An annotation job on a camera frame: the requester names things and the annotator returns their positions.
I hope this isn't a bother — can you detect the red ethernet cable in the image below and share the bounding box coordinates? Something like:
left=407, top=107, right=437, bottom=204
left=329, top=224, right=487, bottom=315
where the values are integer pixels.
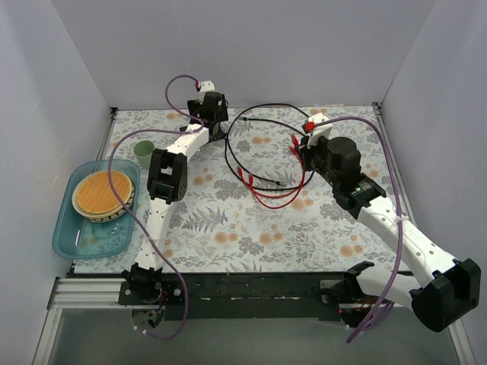
left=249, top=173, right=267, bottom=198
left=235, top=136, right=315, bottom=210

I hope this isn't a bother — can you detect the black network switch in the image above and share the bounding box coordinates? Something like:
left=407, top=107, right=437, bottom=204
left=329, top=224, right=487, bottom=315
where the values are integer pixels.
left=179, top=123, right=200, bottom=132

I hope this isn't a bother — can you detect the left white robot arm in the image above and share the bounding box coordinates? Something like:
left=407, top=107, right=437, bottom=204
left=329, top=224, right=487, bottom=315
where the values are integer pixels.
left=123, top=91, right=228, bottom=304

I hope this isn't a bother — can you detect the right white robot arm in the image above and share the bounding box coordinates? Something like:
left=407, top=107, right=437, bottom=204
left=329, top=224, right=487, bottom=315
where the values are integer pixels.
left=291, top=136, right=482, bottom=332

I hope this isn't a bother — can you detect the green plastic cup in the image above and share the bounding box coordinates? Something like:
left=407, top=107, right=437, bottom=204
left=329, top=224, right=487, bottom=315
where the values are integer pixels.
left=133, top=140, right=154, bottom=170

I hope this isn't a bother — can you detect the floral tablecloth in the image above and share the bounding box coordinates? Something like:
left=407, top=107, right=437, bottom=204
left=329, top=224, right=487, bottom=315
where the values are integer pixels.
left=74, top=105, right=426, bottom=274

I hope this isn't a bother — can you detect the orange woven plate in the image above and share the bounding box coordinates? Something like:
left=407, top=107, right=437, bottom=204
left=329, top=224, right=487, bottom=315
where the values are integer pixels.
left=72, top=170, right=135, bottom=223

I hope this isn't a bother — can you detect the teal plastic tray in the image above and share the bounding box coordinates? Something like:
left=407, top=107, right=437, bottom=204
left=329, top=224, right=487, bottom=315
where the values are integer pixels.
left=53, top=159, right=140, bottom=259

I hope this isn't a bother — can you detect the black cable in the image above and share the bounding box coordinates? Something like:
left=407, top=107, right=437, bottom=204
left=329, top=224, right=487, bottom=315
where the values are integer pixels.
left=223, top=103, right=324, bottom=191

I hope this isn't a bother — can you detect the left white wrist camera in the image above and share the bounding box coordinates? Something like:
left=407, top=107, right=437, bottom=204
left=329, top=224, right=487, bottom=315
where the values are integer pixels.
left=196, top=81, right=215, bottom=93

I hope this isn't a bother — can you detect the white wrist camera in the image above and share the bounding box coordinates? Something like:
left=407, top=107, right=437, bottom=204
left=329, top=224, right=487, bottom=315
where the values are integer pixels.
left=303, top=113, right=333, bottom=148
left=196, top=81, right=215, bottom=93

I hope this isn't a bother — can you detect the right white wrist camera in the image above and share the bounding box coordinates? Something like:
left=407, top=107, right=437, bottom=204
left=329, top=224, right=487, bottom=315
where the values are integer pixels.
left=303, top=113, right=333, bottom=148

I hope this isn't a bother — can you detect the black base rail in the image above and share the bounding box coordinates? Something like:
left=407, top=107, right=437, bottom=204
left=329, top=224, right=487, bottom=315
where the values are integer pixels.
left=118, top=269, right=374, bottom=327

